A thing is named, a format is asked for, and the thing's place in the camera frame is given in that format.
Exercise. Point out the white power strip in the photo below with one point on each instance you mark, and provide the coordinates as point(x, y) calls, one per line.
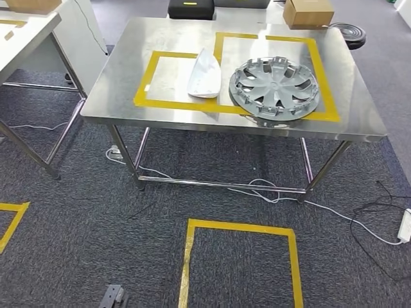
point(116, 153)

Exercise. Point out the short yellow tape piece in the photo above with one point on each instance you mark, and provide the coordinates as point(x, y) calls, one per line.
point(9, 35)

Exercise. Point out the yellow floor tape square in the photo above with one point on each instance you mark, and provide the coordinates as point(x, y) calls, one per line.
point(240, 227)

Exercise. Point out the black hard carry case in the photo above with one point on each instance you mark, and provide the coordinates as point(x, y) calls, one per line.
point(191, 10)

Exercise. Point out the brown cardboard box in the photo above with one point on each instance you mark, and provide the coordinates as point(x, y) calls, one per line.
point(32, 5)
point(308, 15)

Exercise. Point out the white power adapter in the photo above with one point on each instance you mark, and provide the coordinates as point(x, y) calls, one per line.
point(404, 227)

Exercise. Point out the yellow tape rectangle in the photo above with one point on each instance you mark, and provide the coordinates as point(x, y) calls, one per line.
point(146, 80)
point(325, 85)

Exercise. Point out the white top steel frame table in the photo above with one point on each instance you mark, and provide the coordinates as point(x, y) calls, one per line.
point(19, 51)

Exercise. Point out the yellow tape strip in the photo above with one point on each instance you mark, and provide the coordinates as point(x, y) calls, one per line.
point(13, 23)

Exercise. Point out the silver plastic wheel hubcap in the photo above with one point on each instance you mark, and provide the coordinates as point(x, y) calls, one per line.
point(276, 87)

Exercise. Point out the stainless steel workbench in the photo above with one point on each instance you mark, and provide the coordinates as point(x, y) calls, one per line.
point(134, 42)

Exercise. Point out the white plastic car part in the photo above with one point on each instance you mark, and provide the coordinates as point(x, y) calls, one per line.
point(205, 76)

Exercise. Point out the black ribbed round disc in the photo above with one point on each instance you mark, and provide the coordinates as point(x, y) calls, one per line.
point(350, 36)

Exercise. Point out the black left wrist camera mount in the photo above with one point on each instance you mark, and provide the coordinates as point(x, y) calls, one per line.
point(112, 297)

